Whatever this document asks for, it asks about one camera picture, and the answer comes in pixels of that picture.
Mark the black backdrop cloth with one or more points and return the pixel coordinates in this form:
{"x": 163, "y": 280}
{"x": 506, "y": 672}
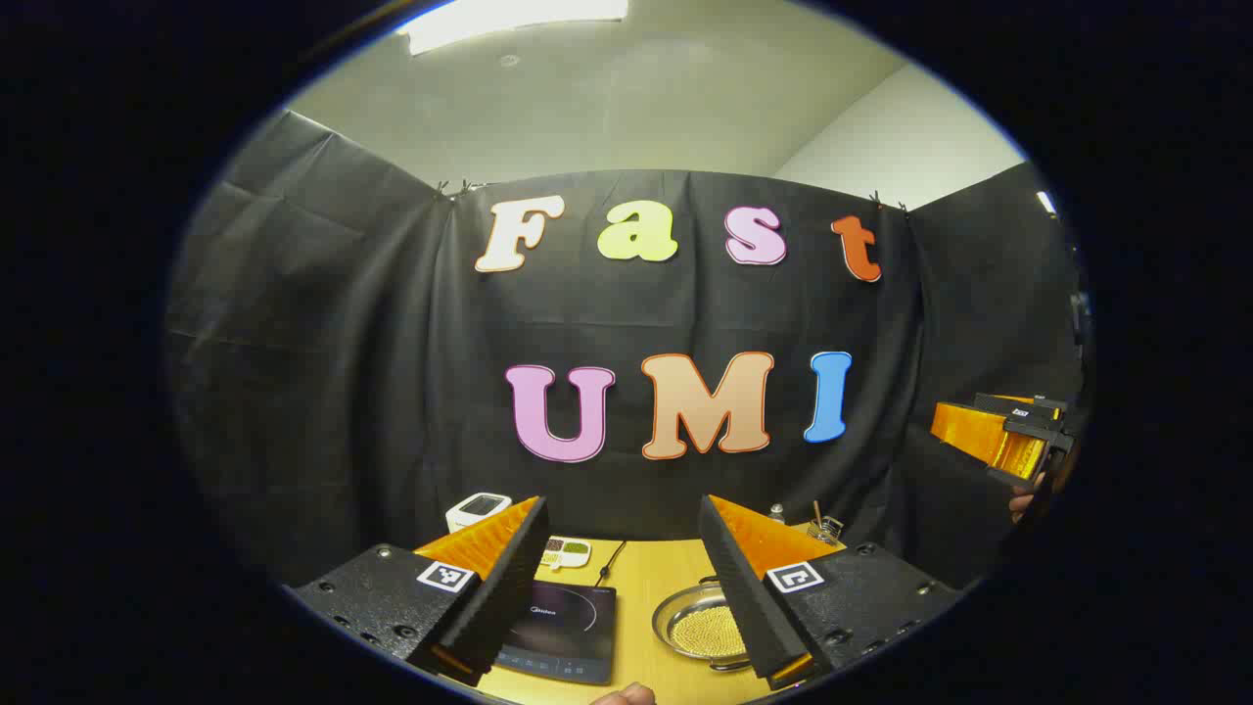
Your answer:
{"x": 392, "y": 392}

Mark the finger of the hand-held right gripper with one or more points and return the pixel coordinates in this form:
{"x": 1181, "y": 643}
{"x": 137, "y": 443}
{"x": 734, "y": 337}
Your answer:
{"x": 989, "y": 441}
{"x": 1023, "y": 405}

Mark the stainless steel pot with beans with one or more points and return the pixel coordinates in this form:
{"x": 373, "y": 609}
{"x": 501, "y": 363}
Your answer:
{"x": 700, "y": 627}

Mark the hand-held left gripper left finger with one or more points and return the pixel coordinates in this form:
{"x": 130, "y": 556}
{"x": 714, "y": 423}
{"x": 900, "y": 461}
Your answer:
{"x": 504, "y": 587}

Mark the small glass jar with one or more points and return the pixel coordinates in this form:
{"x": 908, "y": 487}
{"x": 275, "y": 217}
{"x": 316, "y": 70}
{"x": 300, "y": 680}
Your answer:
{"x": 827, "y": 532}

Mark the white divided bean dish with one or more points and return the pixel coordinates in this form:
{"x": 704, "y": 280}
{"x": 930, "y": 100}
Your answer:
{"x": 568, "y": 553}

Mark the black induction cooktop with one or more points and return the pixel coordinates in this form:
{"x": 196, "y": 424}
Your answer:
{"x": 568, "y": 627}

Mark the white toaster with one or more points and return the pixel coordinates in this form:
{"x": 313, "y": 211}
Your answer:
{"x": 478, "y": 509}

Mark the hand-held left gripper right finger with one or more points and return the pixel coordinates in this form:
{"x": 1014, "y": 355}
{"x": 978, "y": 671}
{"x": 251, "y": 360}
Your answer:
{"x": 739, "y": 597}

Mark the ceiling light panel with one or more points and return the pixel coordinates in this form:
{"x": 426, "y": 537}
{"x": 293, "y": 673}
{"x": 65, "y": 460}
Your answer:
{"x": 509, "y": 20}

